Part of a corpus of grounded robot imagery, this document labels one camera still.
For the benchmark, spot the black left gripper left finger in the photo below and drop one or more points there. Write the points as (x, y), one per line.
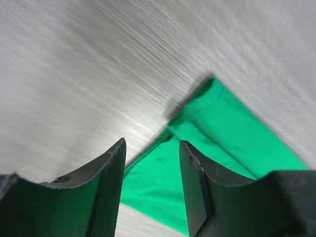
(82, 203)

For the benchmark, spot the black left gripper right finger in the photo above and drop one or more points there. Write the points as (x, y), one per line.
(222, 203)

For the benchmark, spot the green t shirt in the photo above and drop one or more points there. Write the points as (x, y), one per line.
(223, 129)

